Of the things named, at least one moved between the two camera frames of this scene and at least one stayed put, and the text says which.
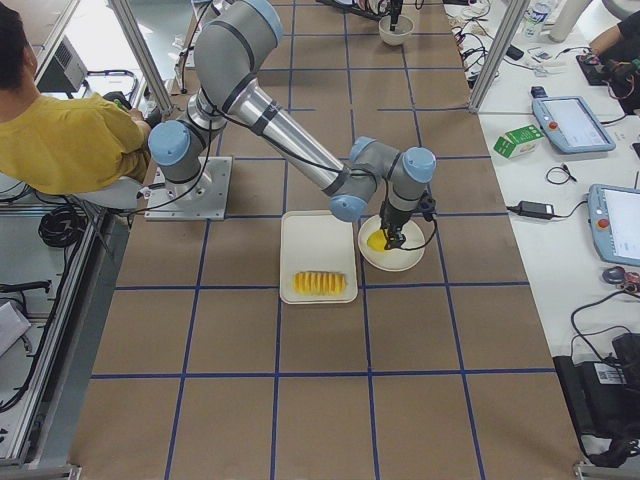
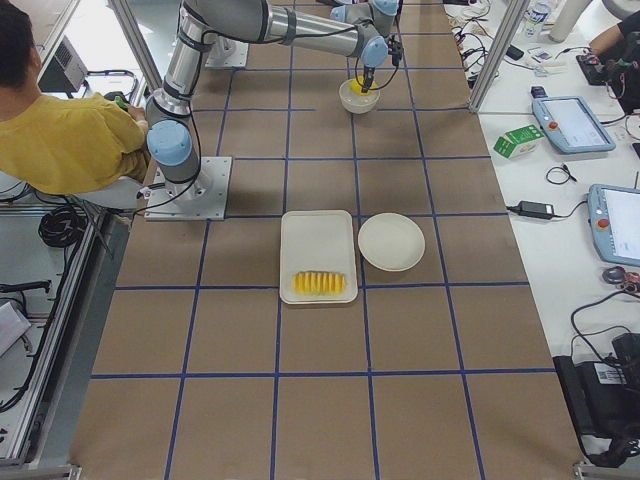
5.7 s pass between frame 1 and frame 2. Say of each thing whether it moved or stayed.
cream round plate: stayed
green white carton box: stayed
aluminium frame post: stayed
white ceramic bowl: moved
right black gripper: moved
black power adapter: stayed
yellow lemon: moved
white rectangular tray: stayed
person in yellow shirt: stayed
